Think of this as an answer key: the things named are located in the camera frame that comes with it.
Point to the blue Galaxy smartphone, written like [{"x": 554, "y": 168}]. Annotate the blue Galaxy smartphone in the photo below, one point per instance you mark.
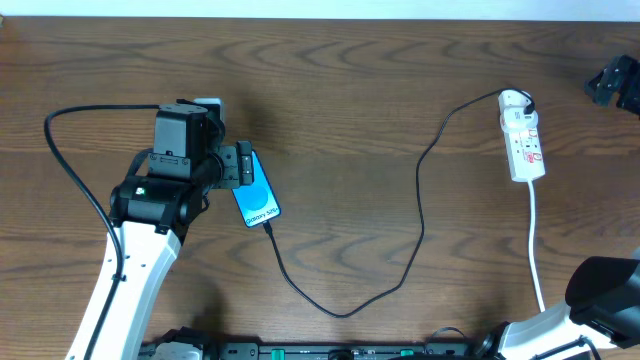
[{"x": 257, "y": 202}]

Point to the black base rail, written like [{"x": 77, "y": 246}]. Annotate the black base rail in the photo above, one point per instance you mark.
[{"x": 187, "y": 344}]

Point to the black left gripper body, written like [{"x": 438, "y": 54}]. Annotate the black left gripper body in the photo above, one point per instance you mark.
[{"x": 243, "y": 163}]

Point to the white power strip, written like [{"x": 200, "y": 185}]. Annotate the white power strip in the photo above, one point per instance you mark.
[{"x": 523, "y": 146}]

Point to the white charger plug adapter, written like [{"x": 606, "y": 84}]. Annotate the white charger plug adapter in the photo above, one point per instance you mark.
[{"x": 512, "y": 98}]

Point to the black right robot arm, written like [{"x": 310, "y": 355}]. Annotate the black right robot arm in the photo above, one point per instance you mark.
[{"x": 600, "y": 309}]

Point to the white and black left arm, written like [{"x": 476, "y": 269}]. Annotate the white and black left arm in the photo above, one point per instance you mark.
[{"x": 164, "y": 190}]

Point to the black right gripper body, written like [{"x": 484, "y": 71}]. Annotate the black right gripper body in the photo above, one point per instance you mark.
[{"x": 611, "y": 80}]

